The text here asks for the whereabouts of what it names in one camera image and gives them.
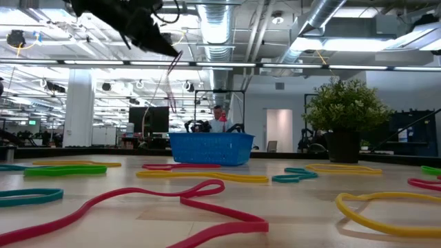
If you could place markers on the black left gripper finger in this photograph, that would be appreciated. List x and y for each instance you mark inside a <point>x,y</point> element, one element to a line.
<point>151,44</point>
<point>156,32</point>

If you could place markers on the thin dark red rubber band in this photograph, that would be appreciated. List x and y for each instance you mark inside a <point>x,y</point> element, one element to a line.
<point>167,82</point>

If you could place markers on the yellow rubber band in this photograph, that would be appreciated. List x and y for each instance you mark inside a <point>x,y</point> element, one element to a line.
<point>241,178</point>
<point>361,169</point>
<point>379,227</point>
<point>103,164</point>

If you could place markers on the green rubber band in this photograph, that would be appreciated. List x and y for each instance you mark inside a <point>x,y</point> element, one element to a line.
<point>432,170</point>
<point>86,169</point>

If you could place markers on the long pink rubber band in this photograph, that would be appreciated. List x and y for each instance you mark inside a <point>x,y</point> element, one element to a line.
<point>241,225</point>

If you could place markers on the black background robot arm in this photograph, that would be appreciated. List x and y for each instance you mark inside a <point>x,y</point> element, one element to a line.
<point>201,126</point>
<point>237,126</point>

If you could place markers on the long ceiling light strip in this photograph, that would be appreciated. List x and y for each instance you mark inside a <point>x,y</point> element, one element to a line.
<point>224,64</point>

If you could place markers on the white pillar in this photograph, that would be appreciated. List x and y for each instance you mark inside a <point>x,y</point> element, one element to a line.
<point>79,110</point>

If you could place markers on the black ceiling device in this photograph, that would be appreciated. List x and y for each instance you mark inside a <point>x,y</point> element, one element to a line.
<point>15,38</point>

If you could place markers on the small red object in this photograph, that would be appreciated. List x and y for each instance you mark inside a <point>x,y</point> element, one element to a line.
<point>223,118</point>

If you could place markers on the white cabinets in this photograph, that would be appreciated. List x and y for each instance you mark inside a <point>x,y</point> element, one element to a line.
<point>103,136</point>

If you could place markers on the person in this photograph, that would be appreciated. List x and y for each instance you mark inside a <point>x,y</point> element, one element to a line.
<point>217,125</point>

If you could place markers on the blue plastic basket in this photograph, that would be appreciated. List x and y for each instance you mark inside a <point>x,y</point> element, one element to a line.
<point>212,149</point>

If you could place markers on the green exit sign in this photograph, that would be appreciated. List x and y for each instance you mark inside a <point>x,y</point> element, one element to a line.
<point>32,122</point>

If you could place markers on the grey chair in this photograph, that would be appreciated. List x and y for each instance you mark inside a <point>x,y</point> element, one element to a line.
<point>272,146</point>

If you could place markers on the green potted artificial plant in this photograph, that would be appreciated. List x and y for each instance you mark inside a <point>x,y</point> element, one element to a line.
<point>344,106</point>

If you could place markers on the white container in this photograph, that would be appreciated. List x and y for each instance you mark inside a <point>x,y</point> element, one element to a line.
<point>403,135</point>

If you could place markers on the dark blue cabinet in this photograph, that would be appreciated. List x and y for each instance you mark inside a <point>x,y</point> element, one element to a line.
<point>423,131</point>

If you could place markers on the silver ventilation duct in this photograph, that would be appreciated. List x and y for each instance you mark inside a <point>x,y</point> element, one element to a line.
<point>324,12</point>
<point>215,27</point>

